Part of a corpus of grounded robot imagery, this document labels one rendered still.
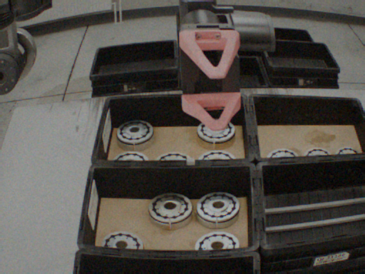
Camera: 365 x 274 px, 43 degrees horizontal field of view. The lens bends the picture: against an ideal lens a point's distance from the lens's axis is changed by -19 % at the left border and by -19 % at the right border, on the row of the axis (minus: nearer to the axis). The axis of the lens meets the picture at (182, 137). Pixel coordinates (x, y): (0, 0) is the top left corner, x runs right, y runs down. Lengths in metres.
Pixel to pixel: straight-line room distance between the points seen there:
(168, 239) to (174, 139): 0.39
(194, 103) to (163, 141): 0.93
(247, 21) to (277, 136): 0.89
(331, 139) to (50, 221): 0.89
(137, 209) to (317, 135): 0.58
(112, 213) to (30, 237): 0.32
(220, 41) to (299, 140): 0.99
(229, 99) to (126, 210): 0.76
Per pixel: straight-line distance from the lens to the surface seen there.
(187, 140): 1.55
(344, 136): 1.62
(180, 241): 1.27
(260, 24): 0.71
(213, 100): 0.64
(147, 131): 1.55
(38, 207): 1.60
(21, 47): 1.49
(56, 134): 1.88
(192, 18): 0.71
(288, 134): 1.58
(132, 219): 1.33
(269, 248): 1.11
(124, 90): 2.43
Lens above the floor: 1.77
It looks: 37 degrees down
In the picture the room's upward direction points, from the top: 3 degrees counter-clockwise
